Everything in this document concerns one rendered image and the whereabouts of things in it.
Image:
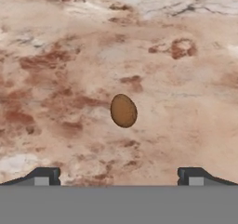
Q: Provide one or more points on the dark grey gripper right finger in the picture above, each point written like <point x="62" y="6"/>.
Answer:
<point x="192" y="173"/>

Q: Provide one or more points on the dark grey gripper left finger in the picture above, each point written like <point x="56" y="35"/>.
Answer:
<point x="43" y="174"/>

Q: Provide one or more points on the brown egg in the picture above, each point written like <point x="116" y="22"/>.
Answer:
<point x="123" y="111"/>

